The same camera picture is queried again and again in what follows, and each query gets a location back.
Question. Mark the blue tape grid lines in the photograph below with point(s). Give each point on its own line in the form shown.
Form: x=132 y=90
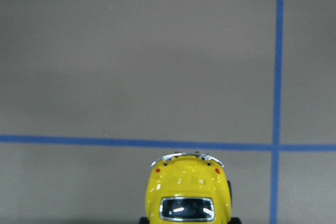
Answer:
x=92 y=91

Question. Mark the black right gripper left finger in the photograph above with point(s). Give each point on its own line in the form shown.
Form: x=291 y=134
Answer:
x=143 y=220

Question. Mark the yellow beetle toy car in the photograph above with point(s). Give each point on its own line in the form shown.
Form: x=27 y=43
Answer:
x=188 y=188

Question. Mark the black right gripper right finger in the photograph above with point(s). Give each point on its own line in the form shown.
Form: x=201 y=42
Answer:
x=235 y=220

